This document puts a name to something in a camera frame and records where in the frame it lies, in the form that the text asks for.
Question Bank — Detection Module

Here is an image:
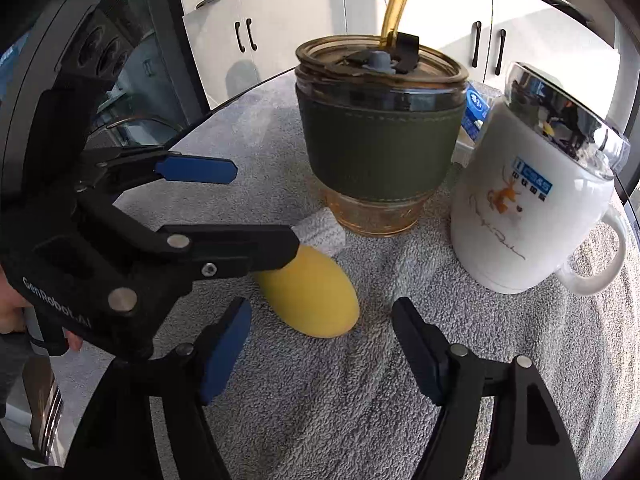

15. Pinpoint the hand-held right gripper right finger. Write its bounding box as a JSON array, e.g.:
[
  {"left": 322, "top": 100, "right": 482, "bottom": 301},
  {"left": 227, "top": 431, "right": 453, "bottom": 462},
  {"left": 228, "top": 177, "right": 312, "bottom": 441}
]
[{"left": 391, "top": 297, "right": 583, "bottom": 480}]

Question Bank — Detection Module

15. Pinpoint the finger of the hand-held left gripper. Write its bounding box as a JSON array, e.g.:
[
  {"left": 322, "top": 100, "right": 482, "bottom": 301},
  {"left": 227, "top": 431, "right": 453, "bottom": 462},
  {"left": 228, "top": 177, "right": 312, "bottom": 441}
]
[
  {"left": 75, "top": 192, "right": 302, "bottom": 357},
  {"left": 80, "top": 146, "right": 239, "bottom": 195}
]

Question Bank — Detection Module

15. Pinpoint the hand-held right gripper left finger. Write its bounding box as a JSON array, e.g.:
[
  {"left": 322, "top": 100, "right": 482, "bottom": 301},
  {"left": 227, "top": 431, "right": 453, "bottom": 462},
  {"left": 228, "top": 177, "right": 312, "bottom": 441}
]
[{"left": 65, "top": 296, "right": 253, "bottom": 480}]

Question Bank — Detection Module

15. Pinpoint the large yellow sponge white backing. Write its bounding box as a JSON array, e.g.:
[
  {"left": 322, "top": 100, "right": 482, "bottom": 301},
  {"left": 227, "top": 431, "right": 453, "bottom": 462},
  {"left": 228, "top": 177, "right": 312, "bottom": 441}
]
[{"left": 252, "top": 210, "right": 361, "bottom": 338}]

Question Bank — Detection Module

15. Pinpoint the person's left hand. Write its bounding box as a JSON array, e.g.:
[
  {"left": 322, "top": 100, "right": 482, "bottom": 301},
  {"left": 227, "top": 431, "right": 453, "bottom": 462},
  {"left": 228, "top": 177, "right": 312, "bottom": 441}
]
[{"left": 0, "top": 265, "right": 85, "bottom": 356}]

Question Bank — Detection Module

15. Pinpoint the grey towel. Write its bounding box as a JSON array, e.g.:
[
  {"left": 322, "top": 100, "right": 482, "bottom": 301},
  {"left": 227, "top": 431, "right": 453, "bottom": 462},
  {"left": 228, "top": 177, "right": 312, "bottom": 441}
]
[{"left": 50, "top": 77, "right": 640, "bottom": 480}]

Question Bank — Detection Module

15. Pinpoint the white mug with lid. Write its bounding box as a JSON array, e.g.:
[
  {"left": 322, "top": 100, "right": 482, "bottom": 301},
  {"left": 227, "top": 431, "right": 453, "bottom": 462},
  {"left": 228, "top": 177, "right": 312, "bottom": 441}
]
[{"left": 450, "top": 61, "right": 632, "bottom": 296}]

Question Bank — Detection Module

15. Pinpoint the amber glass cup green sleeve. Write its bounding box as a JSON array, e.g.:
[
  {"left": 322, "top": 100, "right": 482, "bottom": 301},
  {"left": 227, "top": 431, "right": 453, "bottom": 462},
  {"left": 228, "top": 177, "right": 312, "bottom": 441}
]
[{"left": 294, "top": 32, "right": 470, "bottom": 238}]

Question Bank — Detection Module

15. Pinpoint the white cabinet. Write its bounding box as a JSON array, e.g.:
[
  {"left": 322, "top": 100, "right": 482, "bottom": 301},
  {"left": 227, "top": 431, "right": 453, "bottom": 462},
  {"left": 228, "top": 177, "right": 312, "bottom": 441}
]
[{"left": 182, "top": 0, "right": 621, "bottom": 111}]

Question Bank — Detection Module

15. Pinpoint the white plastic tray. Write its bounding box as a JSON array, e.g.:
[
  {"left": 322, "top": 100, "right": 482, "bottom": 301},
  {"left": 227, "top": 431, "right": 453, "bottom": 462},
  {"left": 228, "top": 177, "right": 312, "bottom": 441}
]
[{"left": 450, "top": 135, "right": 476, "bottom": 167}]

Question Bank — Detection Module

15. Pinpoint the blue and white tissue pack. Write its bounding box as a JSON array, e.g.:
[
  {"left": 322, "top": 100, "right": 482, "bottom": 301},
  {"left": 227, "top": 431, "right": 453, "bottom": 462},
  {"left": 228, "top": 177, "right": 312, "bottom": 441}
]
[{"left": 460, "top": 80, "right": 503, "bottom": 143}]

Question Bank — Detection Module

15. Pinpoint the amber glass straw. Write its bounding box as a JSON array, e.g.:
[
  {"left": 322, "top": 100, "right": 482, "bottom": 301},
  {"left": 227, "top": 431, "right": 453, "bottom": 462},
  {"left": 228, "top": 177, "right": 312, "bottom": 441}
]
[{"left": 381, "top": 0, "right": 418, "bottom": 56}]

